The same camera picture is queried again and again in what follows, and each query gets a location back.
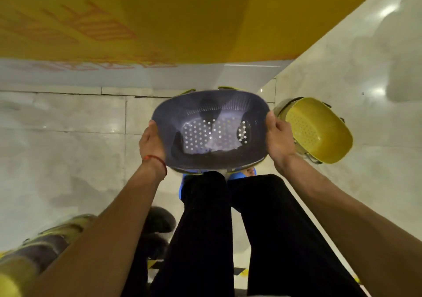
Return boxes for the person's left hand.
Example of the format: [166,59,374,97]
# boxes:
[138,120,168,180]

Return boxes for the black trousers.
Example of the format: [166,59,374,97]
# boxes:
[120,171,367,297]

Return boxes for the person's left forearm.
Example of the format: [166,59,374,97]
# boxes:
[28,156,168,297]

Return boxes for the blue left slipper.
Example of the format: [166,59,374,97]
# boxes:
[178,173,187,202]

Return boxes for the yellow grey display platform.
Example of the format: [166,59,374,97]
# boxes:
[0,0,395,91]

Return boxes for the person's right hand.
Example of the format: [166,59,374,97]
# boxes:
[265,111,297,175]

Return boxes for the blue right slipper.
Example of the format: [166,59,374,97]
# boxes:
[227,167,257,181]

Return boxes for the blue slipper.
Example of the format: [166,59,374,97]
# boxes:
[227,167,257,181]
[178,173,187,202]

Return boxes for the red string bracelet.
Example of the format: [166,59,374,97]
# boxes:
[142,154,168,179]

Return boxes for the person's right forearm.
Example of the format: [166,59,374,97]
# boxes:
[276,153,422,297]

